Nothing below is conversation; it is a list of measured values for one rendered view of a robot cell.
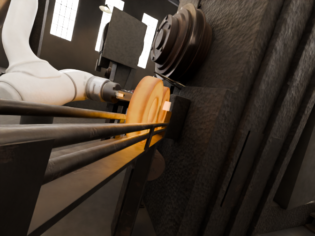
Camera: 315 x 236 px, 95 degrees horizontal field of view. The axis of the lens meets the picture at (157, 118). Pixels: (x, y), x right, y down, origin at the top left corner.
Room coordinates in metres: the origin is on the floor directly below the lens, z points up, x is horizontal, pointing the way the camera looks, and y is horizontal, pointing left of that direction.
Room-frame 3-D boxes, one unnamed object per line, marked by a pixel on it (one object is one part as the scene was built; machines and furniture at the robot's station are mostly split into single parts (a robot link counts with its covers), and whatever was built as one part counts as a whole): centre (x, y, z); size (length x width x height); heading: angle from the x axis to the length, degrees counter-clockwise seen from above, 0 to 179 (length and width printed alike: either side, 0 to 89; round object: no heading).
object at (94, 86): (0.54, 0.23, 0.73); 0.09 x 0.06 x 0.09; 170
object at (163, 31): (0.98, 0.11, 1.11); 0.28 x 0.06 x 0.28; 24
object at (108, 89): (0.53, 0.16, 0.73); 0.09 x 0.08 x 0.07; 80
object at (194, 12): (1.02, 0.02, 1.11); 0.47 x 0.06 x 0.47; 24
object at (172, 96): (0.82, -0.09, 0.68); 0.11 x 0.08 x 0.24; 114
